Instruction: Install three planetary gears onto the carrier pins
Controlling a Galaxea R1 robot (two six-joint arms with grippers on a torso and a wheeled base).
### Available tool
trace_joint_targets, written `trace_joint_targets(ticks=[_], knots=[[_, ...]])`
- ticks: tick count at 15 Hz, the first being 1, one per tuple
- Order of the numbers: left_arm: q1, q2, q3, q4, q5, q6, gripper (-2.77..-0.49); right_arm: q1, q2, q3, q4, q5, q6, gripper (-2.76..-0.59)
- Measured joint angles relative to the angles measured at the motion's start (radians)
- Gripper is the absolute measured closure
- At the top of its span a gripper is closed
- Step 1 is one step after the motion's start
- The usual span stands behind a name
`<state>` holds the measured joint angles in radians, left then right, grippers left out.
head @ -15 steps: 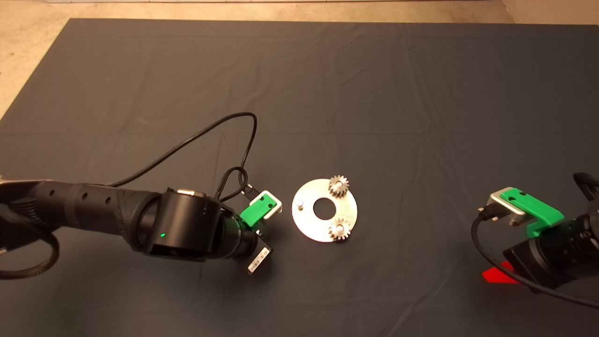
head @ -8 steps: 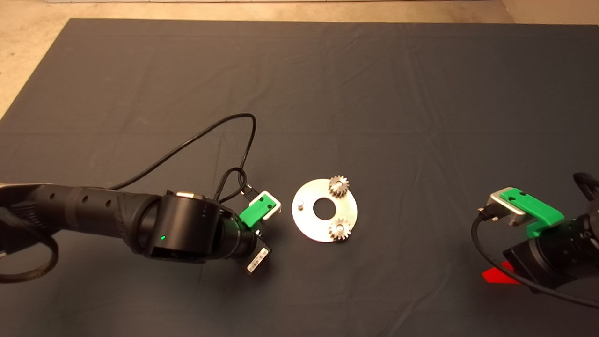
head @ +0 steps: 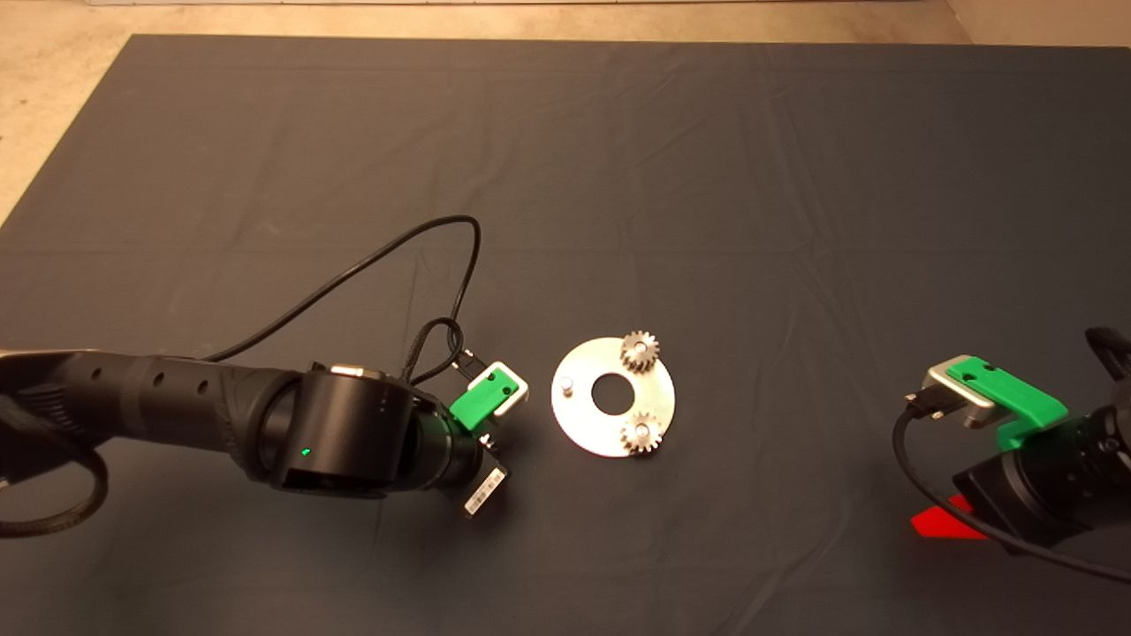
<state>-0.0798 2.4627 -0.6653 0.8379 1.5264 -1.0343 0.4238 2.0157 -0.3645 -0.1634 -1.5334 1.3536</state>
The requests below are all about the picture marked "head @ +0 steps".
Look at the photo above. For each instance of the green left camera mount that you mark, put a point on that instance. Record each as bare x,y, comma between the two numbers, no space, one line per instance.
477,402

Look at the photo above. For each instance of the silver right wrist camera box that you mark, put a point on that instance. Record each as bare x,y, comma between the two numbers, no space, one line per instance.
950,389

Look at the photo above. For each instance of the steel planetary gear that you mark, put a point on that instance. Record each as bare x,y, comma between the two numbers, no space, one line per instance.
627,358
631,440

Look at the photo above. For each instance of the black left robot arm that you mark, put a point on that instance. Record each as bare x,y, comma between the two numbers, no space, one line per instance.
177,406

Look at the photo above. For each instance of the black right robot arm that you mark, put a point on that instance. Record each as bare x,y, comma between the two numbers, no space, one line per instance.
1113,424

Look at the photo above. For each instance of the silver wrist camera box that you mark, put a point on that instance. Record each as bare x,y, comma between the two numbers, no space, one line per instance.
950,389
514,397

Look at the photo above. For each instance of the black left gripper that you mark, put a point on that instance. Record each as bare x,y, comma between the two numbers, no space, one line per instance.
484,481

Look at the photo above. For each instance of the round metal carrier plate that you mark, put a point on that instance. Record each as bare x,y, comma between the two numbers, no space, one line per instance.
583,424

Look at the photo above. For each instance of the green right camera mount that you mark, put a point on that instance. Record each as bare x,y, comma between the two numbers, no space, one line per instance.
1016,397

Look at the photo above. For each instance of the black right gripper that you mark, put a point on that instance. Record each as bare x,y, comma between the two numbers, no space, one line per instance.
1016,495

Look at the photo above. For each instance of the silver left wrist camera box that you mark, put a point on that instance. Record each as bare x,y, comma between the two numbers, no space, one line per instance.
514,397

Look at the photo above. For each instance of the dark grey table cloth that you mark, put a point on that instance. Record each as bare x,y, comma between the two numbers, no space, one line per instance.
565,177

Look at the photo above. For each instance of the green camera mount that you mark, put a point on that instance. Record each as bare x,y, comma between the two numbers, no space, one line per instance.
477,402
1016,397

